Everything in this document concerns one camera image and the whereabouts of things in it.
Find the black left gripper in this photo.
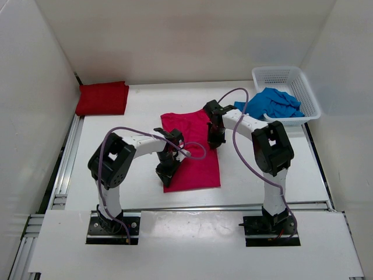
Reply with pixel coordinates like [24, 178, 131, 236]
[156, 152, 182, 187]

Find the pink t-shirt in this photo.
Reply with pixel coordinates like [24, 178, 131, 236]
[160, 110, 220, 193]

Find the red t-shirt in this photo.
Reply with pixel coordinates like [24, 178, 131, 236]
[75, 81, 129, 116]

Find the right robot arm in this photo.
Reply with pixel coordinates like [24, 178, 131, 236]
[203, 100, 294, 233]

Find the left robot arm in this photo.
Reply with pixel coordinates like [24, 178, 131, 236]
[87, 128, 190, 235]

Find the blue t-shirt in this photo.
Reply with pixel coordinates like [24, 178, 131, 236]
[234, 87, 305, 119]

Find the white front cover board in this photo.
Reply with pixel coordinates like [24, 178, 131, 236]
[29, 210, 364, 279]

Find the white plastic laundry basket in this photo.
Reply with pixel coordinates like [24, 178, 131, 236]
[252, 66, 321, 126]

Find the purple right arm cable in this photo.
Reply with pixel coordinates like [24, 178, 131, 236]
[217, 87, 298, 242]

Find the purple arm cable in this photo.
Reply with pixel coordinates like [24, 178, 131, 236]
[97, 126, 207, 244]
[217, 87, 298, 242]

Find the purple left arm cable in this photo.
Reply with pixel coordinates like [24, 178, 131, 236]
[97, 126, 207, 244]

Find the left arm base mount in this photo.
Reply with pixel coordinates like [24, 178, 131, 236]
[86, 211, 141, 246]

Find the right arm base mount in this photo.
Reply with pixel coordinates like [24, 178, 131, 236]
[240, 216, 301, 247]

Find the aluminium front rail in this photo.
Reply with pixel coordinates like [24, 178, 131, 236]
[48, 194, 331, 212]

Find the aluminium rail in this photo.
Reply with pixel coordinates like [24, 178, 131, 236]
[8, 116, 84, 279]
[48, 194, 331, 212]

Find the aluminium left side rail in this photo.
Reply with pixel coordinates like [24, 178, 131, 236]
[8, 116, 84, 279]

